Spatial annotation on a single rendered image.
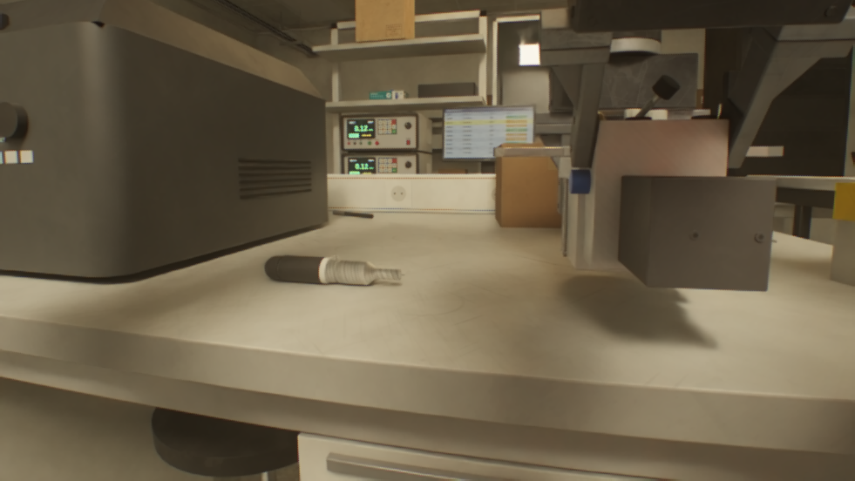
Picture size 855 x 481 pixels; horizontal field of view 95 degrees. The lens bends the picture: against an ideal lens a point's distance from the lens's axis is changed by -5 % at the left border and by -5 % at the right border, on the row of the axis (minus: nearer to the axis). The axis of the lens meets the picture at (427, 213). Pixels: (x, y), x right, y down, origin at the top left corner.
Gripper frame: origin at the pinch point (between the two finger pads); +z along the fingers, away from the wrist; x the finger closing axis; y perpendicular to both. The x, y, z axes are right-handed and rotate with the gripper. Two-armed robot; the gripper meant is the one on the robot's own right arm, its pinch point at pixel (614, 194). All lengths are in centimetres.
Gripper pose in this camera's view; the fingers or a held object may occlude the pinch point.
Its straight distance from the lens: 45.8
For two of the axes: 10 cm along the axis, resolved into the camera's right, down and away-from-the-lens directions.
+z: 0.0, 9.9, 1.0
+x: 9.8, 0.2, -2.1
